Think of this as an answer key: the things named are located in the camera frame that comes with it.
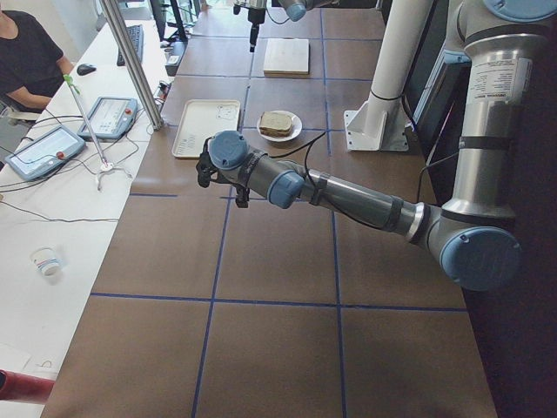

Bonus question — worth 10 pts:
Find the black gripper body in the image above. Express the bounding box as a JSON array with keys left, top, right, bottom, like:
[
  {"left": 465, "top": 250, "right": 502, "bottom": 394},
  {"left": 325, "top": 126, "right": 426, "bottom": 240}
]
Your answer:
[
  {"left": 248, "top": 8, "right": 265, "bottom": 24},
  {"left": 231, "top": 182, "right": 250, "bottom": 197}
]

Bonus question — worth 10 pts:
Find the brown bread slice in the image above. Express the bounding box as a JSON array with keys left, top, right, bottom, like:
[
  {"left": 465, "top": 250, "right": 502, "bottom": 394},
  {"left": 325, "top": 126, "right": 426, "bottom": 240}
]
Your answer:
[{"left": 259, "top": 111, "right": 292, "bottom": 130}]

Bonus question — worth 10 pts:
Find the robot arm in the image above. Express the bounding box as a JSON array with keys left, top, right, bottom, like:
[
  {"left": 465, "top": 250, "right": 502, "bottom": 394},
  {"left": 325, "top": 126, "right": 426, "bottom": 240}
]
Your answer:
[
  {"left": 232, "top": 0, "right": 340, "bottom": 53},
  {"left": 196, "top": 1, "right": 556, "bottom": 291}
]

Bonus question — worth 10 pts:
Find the wooden cutting board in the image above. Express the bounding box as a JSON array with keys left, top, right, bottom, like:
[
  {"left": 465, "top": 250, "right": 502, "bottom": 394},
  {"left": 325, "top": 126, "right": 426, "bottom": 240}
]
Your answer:
[{"left": 263, "top": 38, "right": 310, "bottom": 77}]

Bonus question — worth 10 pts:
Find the bottom toast slice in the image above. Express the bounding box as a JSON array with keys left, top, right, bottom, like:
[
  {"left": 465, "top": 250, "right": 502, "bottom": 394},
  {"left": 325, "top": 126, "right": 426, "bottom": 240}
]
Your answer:
[{"left": 259, "top": 126, "right": 292, "bottom": 138}]

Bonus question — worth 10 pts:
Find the cream bear serving tray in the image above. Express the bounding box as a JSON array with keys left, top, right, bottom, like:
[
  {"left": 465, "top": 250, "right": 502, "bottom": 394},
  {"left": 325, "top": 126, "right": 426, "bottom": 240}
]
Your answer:
[{"left": 171, "top": 99, "right": 241, "bottom": 158}]

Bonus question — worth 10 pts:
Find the black keyboard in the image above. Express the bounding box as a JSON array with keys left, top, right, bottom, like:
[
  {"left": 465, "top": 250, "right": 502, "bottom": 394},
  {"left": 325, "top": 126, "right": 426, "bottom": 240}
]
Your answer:
[{"left": 116, "top": 24, "right": 144, "bottom": 66}]

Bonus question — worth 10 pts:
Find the tripod stick with green clip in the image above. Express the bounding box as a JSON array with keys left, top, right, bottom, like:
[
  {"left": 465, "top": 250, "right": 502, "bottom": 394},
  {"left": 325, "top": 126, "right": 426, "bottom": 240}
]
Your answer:
[{"left": 63, "top": 74, "right": 132, "bottom": 192}]

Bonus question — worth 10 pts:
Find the far teach pendant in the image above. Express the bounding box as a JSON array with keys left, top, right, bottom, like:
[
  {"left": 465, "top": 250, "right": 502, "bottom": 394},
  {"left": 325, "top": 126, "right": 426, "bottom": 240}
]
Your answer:
[{"left": 88, "top": 97, "right": 138, "bottom": 142}]

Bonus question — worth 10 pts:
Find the teach pendant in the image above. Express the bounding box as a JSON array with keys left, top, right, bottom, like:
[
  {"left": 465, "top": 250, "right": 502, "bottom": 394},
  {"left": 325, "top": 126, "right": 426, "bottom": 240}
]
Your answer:
[
  {"left": 88, "top": 97, "right": 138, "bottom": 142},
  {"left": 5, "top": 125, "right": 85, "bottom": 181}
]

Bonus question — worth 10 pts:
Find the black computer mouse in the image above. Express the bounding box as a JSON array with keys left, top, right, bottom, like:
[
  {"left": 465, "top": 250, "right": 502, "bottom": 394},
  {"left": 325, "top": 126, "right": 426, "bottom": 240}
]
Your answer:
[{"left": 77, "top": 64, "right": 97, "bottom": 76}]

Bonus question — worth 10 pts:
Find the white side desk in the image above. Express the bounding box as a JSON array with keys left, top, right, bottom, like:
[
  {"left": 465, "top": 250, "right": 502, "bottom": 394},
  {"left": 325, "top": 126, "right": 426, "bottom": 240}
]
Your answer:
[{"left": 0, "top": 19, "right": 175, "bottom": 406}]

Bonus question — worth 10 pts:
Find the near teach pendant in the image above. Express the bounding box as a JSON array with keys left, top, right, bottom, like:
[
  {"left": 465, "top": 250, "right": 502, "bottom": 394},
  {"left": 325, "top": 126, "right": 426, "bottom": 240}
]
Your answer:
[{"left": 5, "top": 125, "right": 85, "bottom": 181}]

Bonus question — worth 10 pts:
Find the person in black shirt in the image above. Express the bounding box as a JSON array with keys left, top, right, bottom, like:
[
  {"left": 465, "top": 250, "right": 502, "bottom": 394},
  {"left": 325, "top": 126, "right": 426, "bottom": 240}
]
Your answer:
[{"left": 1, "top": 10, "right": 74, "bottom": 111}]

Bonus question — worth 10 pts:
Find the red object at corner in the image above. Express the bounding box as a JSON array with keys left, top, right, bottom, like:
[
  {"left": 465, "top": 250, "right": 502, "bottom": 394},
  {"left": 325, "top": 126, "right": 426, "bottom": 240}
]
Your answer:
[{"left": 0, "top": 370, "right": 55, "bottom": 404}]

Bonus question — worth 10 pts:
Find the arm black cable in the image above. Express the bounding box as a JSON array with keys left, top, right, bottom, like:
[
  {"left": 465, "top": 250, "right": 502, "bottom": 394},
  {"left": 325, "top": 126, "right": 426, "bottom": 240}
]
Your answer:
[{"left": 265, "top": 130, "right": 462, "bottom": 227}]

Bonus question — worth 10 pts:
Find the aluminium frame post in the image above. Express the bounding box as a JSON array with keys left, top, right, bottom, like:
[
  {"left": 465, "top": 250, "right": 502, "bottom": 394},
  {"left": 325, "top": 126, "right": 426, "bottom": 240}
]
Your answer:
[{"left": 100, "top": 0, "right": 164, "bottom": 131}]

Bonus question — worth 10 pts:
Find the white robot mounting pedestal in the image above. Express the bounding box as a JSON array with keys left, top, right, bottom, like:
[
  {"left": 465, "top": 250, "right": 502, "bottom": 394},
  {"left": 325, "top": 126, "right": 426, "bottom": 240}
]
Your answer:
[{"left": 344, "top": 0, "right": 433, "bottom": 152}]

